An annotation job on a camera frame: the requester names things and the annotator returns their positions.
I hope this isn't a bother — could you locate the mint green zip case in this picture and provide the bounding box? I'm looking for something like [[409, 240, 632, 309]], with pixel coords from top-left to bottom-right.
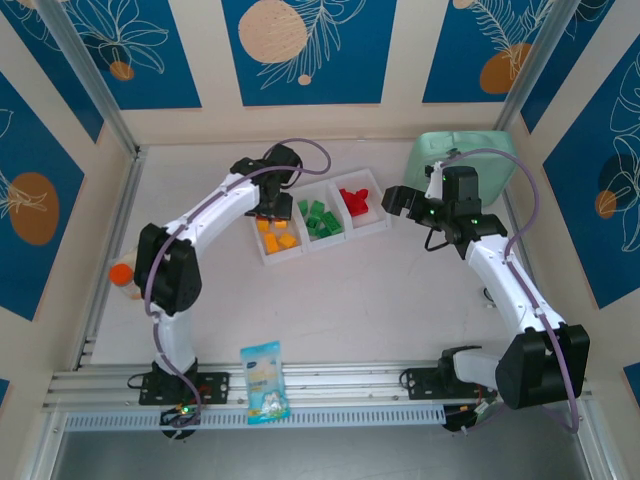
[[403, 130, 519, 207]]

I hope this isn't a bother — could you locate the orange capped bottle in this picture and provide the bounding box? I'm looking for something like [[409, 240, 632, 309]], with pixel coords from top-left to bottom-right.
[[109, 263, 146, 302]]

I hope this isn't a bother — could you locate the blue white wipes packet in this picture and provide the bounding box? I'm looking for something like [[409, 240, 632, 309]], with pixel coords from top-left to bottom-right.
[[239, 341, 292, 427]]

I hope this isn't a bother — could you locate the black wiring cluster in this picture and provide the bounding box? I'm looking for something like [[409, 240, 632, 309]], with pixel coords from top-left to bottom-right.
[[158, 403, 208, 444], [443, 401, 502, 437]]

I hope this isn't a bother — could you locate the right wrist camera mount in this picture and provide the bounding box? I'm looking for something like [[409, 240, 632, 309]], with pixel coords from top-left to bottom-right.
[[423, 160, 447, 202]]

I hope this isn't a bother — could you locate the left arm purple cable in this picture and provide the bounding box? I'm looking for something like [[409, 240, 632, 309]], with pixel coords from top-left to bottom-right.
[[142, 138, 334, 427]]

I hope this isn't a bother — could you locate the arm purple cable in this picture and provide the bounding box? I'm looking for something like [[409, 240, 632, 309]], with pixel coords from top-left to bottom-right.
[[142, 138, 334, 427], [438, 149, 584, 434]]

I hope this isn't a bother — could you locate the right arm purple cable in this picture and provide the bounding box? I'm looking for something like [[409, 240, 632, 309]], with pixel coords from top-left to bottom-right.
[[438, 149, 584, 434]]

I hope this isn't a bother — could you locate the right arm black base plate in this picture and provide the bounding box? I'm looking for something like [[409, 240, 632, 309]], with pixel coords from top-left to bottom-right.
[[401, 367, 502, 402]]

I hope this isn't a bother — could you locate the aluminium rail frame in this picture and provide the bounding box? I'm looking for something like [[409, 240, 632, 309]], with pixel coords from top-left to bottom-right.
[[42, 358, 596, 412]]

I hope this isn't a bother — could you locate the aluminium corner post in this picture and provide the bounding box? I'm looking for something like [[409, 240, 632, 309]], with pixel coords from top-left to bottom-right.
[[491, 0, 587, 132], [38, 0, 142, 157]]

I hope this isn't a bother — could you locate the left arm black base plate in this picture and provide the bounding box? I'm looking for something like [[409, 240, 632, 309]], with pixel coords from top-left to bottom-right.
[[138, 371, 233, 407]]

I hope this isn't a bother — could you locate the white slotted cable duct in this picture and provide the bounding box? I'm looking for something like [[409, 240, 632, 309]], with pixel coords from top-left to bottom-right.
[[63, 405, 447, 431]]

